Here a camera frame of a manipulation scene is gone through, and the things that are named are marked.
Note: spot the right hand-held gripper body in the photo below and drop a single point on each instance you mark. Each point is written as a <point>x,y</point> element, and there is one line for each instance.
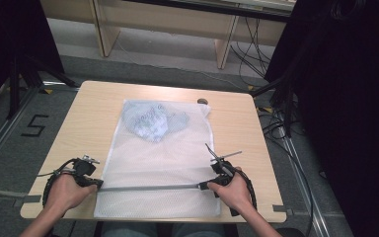
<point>223,169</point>

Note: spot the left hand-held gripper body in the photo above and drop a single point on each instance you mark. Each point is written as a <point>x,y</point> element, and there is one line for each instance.
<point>85,168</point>

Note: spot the white mesh laundry bag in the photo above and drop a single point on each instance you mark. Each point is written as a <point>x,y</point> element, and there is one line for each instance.
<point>158,164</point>

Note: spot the person's right hand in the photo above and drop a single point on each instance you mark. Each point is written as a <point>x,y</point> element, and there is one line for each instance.
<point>232,196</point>

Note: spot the person's left hand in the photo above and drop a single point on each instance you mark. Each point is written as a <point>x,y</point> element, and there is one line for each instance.
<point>66,194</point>

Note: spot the grey tape strip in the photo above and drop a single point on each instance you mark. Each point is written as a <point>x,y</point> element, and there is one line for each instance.
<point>26,199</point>
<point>282,209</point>

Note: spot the pale printed garment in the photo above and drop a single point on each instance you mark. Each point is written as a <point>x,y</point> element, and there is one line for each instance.
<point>148,120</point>

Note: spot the black tripod stand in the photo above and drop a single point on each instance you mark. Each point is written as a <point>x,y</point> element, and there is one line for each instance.
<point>284,98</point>
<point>15,85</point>

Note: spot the black curtain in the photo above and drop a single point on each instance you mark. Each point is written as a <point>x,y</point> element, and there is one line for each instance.
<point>10,36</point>
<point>352,98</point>

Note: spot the light wooden desk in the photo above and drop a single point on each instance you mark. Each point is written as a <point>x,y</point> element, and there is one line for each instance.
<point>164,24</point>

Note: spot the metal floor rail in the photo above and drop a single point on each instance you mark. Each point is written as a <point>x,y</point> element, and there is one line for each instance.
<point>304,177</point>
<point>3,131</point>

